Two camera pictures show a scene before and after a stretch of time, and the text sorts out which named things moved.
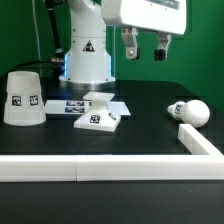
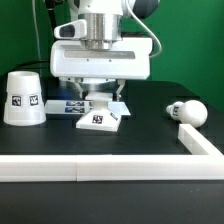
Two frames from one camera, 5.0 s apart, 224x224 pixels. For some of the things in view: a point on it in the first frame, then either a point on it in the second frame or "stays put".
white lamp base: x=98 y=117 stays put
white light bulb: x=193 y=112 stays put
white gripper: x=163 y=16 to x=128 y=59
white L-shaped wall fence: x=206 y=163 stays put
